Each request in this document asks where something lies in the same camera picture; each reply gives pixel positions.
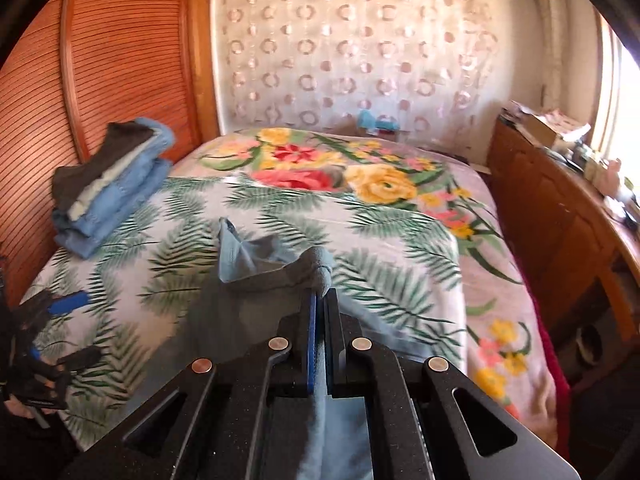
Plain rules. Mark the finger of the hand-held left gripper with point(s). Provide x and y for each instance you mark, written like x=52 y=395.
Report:
x=80 y=358
x=67 y=303

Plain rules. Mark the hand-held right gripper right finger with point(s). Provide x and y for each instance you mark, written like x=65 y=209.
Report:
x=334 y=332

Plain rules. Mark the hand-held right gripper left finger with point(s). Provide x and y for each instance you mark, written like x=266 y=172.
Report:
x=312 y=345

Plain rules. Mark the grey-blue pants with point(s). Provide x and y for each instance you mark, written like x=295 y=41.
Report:
x=250 y=265

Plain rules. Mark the person's left hand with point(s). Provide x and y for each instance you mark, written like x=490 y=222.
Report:
x=15 y=407

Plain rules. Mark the stack of folded clothes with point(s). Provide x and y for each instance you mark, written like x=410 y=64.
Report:
x=122 y=195

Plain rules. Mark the pale blue folded garment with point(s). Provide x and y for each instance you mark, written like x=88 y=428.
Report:
x=117 y=175

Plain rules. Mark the dark grey folded garment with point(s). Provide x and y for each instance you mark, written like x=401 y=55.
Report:
x=95 y=160

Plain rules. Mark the blue toy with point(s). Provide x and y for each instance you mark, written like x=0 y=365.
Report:
x=372 y=121

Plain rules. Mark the red cloth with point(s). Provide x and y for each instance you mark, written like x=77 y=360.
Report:
x=550 y=345

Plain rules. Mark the wooden cabinet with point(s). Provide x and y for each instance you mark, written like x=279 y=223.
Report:
x=550 y=220

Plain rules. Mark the wooden louvered wardrobe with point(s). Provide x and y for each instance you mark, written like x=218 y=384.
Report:
x=115 y=60

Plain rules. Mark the slipper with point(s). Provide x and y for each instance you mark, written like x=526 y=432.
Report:
x=590 y=345

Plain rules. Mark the circle patterned sheer curtain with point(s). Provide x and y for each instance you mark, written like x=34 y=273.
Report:
x=350 y=50

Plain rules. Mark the cardboard box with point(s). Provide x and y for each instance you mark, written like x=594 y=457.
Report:
x=542 y=129

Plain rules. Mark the pink figurine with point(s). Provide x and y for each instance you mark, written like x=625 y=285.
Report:
x=615 y=176

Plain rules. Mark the beige window curtain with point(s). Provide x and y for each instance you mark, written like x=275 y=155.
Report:
x=552 y=35

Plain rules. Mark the window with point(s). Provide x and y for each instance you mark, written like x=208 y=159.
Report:
x=617 y=90

